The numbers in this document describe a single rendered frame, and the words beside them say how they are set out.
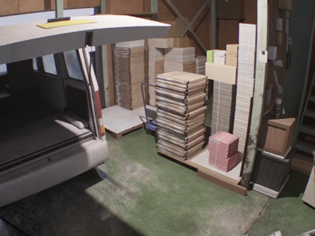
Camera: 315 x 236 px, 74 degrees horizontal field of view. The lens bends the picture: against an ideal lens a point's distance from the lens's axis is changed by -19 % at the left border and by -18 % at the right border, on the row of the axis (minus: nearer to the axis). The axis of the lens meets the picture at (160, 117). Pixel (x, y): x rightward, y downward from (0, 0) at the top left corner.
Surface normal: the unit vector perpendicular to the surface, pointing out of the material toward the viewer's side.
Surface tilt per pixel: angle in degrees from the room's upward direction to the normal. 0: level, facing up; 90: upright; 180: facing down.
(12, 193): 89
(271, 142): 90
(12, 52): 106
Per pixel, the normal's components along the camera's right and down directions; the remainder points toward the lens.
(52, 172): 0.72, 0.18
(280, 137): -0.68, 0.29
